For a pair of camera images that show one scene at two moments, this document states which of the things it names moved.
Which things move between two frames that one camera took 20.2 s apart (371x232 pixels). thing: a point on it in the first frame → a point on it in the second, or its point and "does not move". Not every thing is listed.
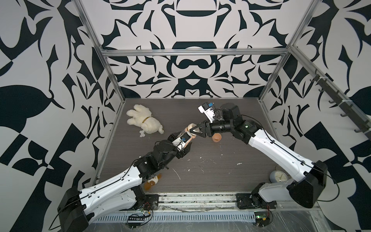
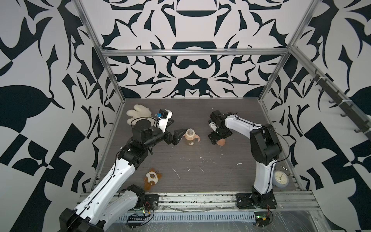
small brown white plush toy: x=151 y=182 does not move
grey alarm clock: x=277 y=176 does not move
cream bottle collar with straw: x=190 y=126 → x=190 y=134
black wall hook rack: x=365 y=127 does not move
